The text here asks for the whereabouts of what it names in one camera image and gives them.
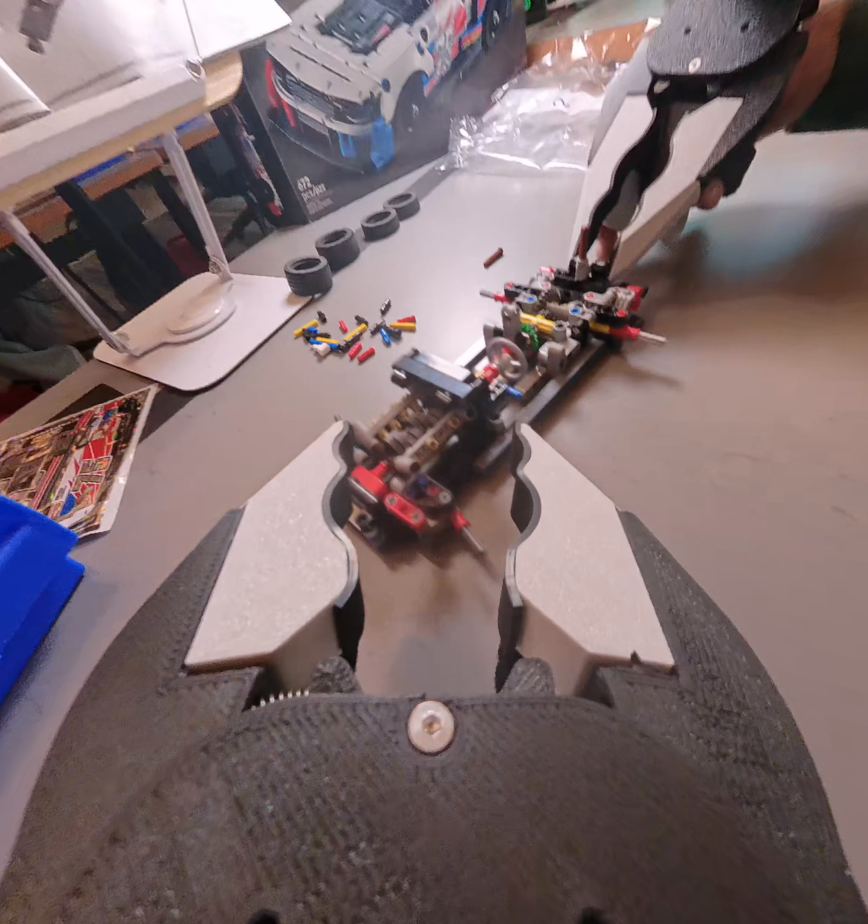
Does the black lego set box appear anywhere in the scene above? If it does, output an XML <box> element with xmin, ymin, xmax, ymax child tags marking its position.
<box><xmin>239</xmin><ymin>0</ymin><xmax>529</xmax><ymax>226</ymax></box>

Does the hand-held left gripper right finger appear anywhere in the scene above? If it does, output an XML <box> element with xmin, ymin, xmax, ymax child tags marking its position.
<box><xmin>501</xmin><ymin>423</ymin><xmax>677</xmax><ymax>700</ymax></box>

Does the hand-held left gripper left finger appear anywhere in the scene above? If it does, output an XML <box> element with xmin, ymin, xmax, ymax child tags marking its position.
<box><xmin>183</xmin><ymin>421</ymin><xmax>363</xmax><ymax>693</ymax></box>

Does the colourful sticker sheet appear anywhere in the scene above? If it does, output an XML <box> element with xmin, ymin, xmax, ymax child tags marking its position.
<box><xmin>0</xmin><ymin>384</ymin><xmax>161</xmax><ymax>539</ymax></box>

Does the lego car chassis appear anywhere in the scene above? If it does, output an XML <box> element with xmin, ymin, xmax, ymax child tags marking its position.
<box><xmin>333</xmin><ymin>227</ymin><xmax>667</xmax><ymax>554</ymax></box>

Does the pile of small lego pins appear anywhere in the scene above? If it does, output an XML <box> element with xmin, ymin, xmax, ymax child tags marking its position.
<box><xmin>293</xmin><ymin>297</ymin><xmax>419</xmax><ymax>364</ymax></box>

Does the lego instruction booklet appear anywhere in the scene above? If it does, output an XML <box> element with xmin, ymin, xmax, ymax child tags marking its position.
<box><xmin>0</xmin><ymin>0</ymin><xmax>292</xmax><ymax>134</ymax></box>

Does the blue plastic bin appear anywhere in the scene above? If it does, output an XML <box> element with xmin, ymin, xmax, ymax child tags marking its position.
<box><xmin>0</xmin><ymin>482</ymin><xmax>87</xmax><ymax>752</ymax></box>

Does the white book stand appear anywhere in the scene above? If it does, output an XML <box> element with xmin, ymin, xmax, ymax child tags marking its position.
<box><xmin>0</xmin><ymin>0</ymin><xmax>317</xmax><ymax>392</ymax></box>

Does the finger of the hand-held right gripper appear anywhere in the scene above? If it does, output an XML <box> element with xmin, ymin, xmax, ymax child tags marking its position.
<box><xmin>570</xmin><ymin>43</ymin><xmax>655</xmax><ymax>257</ymax></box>
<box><xmin>614</xmin><ymin>95</ymin><xmax>745</xmax><ymax>279</ymax></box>

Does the clear plastic bag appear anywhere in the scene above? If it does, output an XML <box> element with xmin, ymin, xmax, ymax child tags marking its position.
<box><xmin>437</xmin><ymin>22</ymin><xmax>659</xmax><ymax>176</ymax></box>

